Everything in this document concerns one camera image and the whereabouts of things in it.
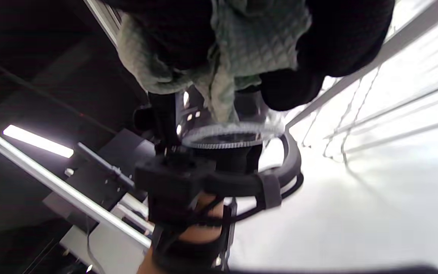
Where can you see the person's left hand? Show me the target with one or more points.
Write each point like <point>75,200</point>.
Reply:
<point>164,121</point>

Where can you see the person's right hand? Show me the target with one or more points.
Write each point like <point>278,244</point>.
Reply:
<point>348,38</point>

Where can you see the clear glass water cup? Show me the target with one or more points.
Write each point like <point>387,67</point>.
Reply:
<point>234,137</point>

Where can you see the green fish scale cleaning cloth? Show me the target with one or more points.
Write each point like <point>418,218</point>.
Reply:
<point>257,42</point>

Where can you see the person's left forearm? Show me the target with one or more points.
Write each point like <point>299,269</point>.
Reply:
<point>200,234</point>

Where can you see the ceiling strip light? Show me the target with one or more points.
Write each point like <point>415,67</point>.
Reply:
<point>36,140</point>

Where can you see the black camera rig bracket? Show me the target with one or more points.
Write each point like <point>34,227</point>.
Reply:
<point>127,152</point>

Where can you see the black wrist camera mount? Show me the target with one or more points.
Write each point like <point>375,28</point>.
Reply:
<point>173,182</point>

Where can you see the aluminium frame bar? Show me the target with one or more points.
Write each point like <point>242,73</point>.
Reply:
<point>105,19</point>
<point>51,179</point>

